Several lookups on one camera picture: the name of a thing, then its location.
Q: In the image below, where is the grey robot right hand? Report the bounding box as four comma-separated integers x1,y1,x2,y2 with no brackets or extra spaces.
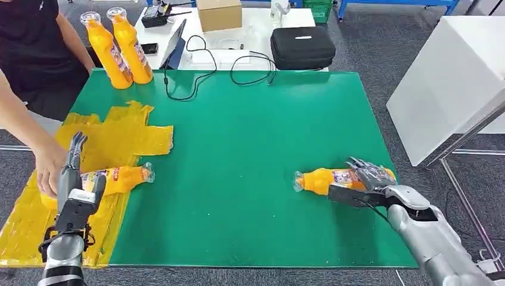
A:
327,157,398,209

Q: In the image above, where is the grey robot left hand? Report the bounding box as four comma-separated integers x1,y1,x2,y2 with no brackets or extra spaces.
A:
57,131,108,216

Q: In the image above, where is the person's right hand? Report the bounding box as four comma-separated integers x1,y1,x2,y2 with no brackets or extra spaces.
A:
33,141,68,199

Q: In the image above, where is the orange drink bottle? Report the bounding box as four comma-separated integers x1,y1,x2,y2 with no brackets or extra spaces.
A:
39,162,156,210
292,166,398,197
79,11,134,91
106,7,154,85

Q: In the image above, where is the yellow plastic sheet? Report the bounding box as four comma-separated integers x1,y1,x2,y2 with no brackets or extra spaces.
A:
0,100,174,269

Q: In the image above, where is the silver metal stand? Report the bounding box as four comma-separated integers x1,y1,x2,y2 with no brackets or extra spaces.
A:
425,98,505,274

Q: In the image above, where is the white panel board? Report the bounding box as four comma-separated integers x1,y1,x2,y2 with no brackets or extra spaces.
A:
385,15,505,168

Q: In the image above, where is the person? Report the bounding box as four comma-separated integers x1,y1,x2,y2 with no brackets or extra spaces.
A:
0,0,95,123

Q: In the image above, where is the green table mat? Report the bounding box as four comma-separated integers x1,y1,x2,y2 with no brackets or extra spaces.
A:
68,70,418,269

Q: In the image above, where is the black zipped carry case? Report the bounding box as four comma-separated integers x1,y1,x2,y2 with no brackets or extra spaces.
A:
270,26,337,72

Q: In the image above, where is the tablet with dark cover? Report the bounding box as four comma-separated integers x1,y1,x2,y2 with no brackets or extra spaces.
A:
159,18,188,72

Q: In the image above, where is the green plastic basket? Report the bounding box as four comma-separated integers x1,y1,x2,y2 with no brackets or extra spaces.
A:
303,0,333,24

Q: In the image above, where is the black walkie-talkie radio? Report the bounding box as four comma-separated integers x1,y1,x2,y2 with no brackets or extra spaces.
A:
141,2,192,29

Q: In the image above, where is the white table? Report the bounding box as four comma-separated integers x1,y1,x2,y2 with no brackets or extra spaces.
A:
134,7,329,72

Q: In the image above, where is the white plastic dispenser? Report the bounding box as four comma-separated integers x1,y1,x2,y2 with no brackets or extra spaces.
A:
270,0,292,29

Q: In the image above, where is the brown cardboard box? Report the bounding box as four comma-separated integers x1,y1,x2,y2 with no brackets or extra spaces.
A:
196,0,244,33

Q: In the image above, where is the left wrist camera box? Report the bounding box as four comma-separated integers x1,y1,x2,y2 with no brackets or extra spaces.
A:
55,188,99,236

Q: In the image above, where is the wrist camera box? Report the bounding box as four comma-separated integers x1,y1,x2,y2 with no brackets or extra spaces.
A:
382,184,439,223
55,188,99,236

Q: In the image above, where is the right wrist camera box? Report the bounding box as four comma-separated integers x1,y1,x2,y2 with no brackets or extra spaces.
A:
382,184,439,223

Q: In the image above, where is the white stand bracket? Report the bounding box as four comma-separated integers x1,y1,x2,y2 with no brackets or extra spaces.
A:
476,248,505,277

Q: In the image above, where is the short black cable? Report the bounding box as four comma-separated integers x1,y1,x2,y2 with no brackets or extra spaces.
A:
229,50,278,87

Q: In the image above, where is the long black cable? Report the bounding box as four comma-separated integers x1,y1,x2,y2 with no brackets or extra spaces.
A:
163,35,219,102

